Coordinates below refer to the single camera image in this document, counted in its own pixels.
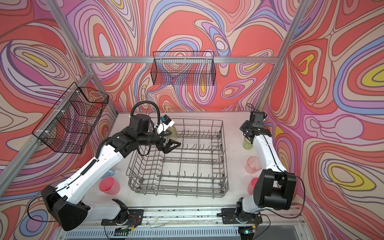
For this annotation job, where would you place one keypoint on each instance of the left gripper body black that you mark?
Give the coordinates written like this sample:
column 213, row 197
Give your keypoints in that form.
column 149, row 139

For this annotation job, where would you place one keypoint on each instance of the green glass cup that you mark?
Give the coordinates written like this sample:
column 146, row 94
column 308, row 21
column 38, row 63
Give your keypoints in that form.
column 173, row 135
column 247, row 144

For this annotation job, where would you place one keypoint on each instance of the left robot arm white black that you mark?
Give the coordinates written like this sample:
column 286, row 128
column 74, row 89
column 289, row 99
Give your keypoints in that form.
column 65, row 202

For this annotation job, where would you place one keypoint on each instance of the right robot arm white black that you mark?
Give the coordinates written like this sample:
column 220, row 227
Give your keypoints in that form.
column 275, row 187

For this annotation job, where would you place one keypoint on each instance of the light blue mug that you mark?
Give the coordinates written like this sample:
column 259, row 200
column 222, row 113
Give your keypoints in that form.
column 109, row 173

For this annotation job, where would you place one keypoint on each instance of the pink plastic cup left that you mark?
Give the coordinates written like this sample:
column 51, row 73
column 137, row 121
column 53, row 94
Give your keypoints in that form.
column 109, row 186

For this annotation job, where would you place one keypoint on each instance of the pink plastic cup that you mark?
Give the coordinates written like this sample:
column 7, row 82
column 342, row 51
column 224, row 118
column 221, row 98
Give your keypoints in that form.
column 109, row 186
column 251, row 186

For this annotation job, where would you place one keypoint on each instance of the clear pink glass cup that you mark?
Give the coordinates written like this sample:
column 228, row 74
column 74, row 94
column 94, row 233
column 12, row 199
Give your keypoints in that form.
column 253, row 165

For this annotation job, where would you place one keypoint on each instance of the pink plastic cup right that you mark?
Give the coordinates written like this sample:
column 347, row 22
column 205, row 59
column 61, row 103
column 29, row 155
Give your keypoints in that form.
column 251, row 186

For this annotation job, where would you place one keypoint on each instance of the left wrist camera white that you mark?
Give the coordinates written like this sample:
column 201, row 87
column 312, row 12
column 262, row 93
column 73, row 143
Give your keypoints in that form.
column 165, row 123

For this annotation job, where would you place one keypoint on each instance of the grey wire dish rack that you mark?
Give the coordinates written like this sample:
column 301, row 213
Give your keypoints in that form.
column 197, row 168

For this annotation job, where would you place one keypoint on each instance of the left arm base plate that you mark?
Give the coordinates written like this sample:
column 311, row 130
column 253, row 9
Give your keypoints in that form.
column 130, row 217

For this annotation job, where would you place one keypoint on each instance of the black wire basket back wall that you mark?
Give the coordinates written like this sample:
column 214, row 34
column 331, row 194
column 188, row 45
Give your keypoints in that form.
column 183, row 68

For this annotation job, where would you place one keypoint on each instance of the black wire basket wall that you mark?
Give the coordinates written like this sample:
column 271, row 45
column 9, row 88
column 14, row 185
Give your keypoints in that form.
column 183, row 68
column 74, row 122

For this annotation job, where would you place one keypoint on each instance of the black wire basket left wall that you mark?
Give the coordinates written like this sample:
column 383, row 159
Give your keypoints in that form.
column 74, row 122

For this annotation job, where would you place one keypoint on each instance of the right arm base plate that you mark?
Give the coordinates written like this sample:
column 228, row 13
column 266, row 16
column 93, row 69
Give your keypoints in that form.
column 229, row 216

